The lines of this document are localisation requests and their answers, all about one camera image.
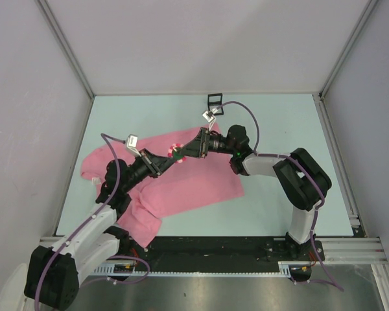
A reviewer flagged front aluminium frame rail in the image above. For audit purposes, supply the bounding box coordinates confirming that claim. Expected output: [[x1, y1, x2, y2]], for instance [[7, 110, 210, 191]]
[[41, 234, 386, 262]]

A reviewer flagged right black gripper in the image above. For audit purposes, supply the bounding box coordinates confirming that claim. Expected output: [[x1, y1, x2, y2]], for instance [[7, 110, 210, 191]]
[[178, 127, 237, 157]]

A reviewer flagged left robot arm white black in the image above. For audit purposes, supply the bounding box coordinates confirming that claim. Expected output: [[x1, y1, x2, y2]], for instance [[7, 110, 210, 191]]
[[24, 149, 176, 310]]

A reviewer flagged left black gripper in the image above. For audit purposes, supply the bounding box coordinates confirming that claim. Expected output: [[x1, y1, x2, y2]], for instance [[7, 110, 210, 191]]
[[121, 148, 176, 193]]

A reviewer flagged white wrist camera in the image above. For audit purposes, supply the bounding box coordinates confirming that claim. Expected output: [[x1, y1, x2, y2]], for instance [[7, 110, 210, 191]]
[[125, 134, 141, 157], [202, 110, 216, 130]]

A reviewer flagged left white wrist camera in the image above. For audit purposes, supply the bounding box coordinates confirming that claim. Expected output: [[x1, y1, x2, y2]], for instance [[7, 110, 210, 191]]
[[125, 134, 141, 157]]

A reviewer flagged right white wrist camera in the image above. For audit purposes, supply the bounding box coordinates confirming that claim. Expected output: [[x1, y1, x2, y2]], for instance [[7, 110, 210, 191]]
[[202, 110, 216, 130]]

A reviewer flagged pink t-shirt garment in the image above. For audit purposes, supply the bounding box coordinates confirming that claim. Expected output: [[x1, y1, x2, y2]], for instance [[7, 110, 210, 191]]
[[80, 127, 244, 248]]

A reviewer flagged corner aluminium post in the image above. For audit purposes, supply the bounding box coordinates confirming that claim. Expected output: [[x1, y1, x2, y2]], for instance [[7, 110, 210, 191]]
[[35, 0, 95, 100], [318, 0, 381, 99]]

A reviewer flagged black square frame stand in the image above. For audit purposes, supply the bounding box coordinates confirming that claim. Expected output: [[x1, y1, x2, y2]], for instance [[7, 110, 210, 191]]
[[207, 93, 224, 116]]

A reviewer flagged right corner aluminium post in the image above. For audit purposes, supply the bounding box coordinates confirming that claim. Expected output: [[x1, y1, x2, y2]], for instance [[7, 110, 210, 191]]
[[318, 0, 381, 99]]

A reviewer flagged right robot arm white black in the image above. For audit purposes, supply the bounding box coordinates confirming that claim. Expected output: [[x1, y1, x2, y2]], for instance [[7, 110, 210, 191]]
[[172, 125, 332, 260]]

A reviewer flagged left corner aluminium post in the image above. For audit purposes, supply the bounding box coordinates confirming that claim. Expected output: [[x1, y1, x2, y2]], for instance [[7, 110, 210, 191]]
[[35, 0, 95, 100]]

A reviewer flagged white garment label tag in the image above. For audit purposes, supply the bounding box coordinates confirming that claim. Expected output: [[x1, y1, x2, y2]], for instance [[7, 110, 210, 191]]
[[91, 178, 100, 185]]

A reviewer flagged right aluminium frame rail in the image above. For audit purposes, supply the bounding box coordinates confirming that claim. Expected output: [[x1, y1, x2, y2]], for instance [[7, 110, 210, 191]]
[[312, 93, 363, 232]]

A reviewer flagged plush flower brooch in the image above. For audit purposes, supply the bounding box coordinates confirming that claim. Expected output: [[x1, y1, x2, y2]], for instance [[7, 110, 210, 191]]
[[168, 143, 186, 163]]

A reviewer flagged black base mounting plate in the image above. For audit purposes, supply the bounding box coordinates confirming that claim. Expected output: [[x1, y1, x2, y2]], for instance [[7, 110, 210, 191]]
[[128, 236, 325, 273]]

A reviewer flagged aluminium frame rail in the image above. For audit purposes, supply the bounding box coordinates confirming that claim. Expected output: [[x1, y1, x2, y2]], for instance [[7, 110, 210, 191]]
[[41, 234, 386, 262], [312, 93, 363, 232]]

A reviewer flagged white slotted cable duct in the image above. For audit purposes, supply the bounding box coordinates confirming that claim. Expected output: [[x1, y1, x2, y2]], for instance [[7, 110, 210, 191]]
[[90, 261, 311, 279]]

